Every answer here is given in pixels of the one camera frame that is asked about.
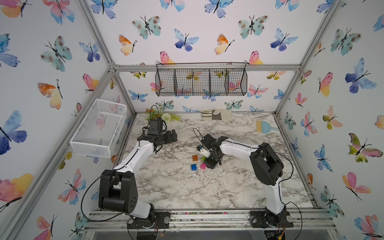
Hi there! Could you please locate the blue hand brush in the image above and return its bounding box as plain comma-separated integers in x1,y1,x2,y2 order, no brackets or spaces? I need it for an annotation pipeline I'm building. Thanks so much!
256,121,279,134

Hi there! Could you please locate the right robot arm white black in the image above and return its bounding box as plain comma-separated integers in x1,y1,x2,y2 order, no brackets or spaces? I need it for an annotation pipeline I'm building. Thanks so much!
197,134,285,216

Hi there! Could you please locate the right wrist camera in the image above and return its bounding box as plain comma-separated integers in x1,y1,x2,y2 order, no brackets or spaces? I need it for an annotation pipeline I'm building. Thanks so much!
197,145,210,158

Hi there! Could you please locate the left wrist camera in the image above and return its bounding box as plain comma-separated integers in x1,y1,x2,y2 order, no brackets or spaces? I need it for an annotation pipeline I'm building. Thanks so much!
148,118,166,136

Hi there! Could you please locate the potted plant white pot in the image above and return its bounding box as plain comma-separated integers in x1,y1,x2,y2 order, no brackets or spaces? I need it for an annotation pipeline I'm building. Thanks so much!
146,109,181,123

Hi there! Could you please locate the white mesh basket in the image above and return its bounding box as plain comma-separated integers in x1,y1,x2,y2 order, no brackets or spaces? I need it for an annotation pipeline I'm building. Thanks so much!
70,99,127,158

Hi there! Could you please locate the black wire basket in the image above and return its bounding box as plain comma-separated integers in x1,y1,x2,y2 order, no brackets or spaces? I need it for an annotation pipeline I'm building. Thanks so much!
153,63,248,97

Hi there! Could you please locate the aluminium rail front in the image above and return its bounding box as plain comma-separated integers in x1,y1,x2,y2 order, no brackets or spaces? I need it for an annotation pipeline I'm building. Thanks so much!
85,209,336,232

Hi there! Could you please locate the pink lego brick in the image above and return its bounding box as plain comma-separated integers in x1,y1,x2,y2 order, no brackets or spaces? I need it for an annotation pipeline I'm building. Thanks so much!
200,163,207,170

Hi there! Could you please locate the work glove beige grey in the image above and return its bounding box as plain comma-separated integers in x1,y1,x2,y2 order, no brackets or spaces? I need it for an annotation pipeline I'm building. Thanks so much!
200,109,233,122

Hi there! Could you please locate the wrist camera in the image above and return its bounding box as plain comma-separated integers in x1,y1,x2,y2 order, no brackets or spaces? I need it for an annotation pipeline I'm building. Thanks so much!
148,118,166,136
197,145,210,158

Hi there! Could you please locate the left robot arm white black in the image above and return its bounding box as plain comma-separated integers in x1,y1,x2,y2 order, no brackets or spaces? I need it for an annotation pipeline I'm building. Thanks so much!
99,130,178,221

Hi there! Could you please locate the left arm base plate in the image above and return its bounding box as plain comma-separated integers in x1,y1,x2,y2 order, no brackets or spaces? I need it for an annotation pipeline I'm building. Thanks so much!
127,211,171,230

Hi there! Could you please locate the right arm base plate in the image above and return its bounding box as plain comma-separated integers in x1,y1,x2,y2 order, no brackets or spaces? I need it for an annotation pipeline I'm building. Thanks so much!
250,209,294,229

